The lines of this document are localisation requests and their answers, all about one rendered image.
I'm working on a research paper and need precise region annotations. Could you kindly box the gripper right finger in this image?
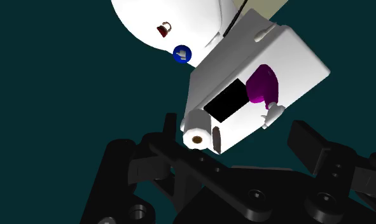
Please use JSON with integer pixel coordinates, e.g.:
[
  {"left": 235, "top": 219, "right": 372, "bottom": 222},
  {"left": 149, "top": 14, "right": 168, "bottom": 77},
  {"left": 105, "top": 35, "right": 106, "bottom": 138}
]
[{"left": 286, "top": 120, "right": 376, "bottom": 223}]

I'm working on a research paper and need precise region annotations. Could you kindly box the blue round disc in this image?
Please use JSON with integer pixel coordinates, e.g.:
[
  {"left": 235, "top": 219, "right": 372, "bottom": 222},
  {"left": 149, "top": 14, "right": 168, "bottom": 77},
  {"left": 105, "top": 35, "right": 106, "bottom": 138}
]
[{"left": 172, "top": 45, "right": 193, "bottom": 64}]

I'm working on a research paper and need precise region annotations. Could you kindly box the brown oval soap bar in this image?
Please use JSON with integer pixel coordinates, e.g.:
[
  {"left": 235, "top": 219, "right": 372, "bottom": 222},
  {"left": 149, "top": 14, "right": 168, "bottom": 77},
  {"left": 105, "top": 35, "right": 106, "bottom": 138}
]
[{"left": 211, "top": 125, "right": 222, "bottom": 155}]

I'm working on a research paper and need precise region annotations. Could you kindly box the small red object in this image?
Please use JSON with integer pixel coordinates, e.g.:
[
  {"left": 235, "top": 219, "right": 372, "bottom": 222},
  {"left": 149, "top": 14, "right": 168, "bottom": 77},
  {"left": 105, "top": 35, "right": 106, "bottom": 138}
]
[{"left": 156, "top": 21, "right": 172, "bottom": 39}]

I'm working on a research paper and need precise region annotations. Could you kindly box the purple spray bottle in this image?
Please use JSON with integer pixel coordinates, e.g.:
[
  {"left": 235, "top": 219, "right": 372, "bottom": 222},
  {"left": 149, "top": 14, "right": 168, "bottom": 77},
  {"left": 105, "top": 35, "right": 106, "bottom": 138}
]
[{"left": 245, "top": 64, "right": 286, "bottom": 130}]

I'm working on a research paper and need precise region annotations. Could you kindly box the white toilet paper roll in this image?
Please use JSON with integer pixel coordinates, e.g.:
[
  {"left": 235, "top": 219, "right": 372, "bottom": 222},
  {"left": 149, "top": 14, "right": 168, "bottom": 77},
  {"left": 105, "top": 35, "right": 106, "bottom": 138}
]
[{"left": 179, "top": 108, "right": 213, "bottom": 151}]

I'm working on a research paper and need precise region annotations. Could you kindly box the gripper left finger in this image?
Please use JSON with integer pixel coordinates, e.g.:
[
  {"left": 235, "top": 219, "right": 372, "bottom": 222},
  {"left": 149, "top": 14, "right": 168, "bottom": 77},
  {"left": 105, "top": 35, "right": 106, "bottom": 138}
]
[{"left": 80, "top": 113, "right": 274, "bottom": 224}]

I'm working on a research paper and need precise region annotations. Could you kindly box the black flat rectangular device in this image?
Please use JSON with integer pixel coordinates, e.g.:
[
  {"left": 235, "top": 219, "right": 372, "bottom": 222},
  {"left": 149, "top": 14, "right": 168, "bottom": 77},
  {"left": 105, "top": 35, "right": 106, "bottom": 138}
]
[{"left": 203, "top": 78, "right": 250, "bottom": 123}]

